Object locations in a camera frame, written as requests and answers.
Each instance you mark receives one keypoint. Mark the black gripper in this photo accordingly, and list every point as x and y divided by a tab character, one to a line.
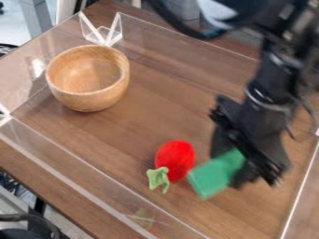
250	127

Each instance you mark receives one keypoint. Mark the green rectangular block stick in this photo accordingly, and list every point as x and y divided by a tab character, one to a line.
210	177

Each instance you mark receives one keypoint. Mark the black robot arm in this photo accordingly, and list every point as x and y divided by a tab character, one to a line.
286	77

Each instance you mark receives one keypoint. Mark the brown wooden bowl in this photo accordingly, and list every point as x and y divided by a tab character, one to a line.
88	77

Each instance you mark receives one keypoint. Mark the red plush strawberry toy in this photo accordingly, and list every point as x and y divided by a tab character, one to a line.
174	159

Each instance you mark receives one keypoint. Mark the clear acrylic tray enclosure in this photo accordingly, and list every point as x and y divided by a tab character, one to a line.
82	160

